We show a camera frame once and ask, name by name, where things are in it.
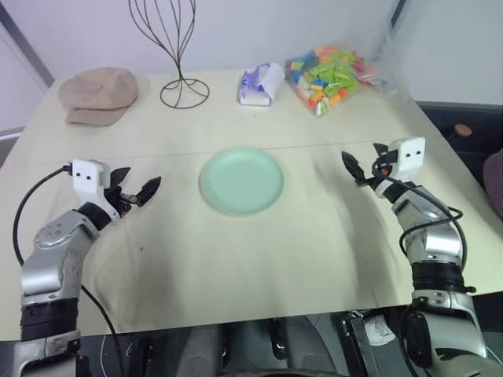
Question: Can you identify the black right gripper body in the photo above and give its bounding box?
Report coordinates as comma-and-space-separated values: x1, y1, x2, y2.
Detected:
354, 150, 398, 190

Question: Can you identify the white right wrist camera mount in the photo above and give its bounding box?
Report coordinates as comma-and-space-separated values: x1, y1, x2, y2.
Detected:
387, 136, 427, 182

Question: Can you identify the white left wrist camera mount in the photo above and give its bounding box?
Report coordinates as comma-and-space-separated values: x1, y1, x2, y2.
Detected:
71, 158, 120, 219

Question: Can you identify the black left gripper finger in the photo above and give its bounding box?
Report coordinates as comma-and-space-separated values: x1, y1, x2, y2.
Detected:
109, 167, 132, 187
134, 176, 163, 207

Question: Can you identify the beige flat cap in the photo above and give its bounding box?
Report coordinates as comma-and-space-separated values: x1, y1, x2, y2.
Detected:
58, 67, 140, 127

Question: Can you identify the mint green round plate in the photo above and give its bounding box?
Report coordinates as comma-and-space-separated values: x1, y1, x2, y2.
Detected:
199, 145, 285, 215

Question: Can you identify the dark wire hat stand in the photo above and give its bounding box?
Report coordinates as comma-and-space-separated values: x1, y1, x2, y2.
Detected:
127, 0, 211, 108

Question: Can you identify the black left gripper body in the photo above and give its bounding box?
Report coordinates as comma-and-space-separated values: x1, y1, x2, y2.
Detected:
103, 184, 142, 219

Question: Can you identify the white purple tissue pack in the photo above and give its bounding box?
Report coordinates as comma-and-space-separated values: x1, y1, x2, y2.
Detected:
237, 61, 285, 108

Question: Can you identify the cream tablecloth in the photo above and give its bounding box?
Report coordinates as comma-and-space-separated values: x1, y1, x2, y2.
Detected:
0, 70, 503, 342

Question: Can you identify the clear bag of colourful blocks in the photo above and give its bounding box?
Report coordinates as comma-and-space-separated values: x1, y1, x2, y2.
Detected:
284, 43, 398, 119

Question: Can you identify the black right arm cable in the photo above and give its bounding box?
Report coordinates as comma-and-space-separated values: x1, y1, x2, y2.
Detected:
370, 159, 479, 296

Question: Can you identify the grey metal frame bar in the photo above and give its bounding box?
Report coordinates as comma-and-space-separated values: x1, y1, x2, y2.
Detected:
0, 0, 56, 90

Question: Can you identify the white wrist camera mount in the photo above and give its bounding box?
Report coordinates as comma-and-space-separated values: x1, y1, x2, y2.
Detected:
71, 158, 120, 219
387, 136, 427, 182

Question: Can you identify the maroon cushion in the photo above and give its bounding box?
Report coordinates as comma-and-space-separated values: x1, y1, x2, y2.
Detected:
482, 148, 503, 221

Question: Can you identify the black box with white label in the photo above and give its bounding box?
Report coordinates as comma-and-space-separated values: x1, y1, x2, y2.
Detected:
340, 308, 409, 377

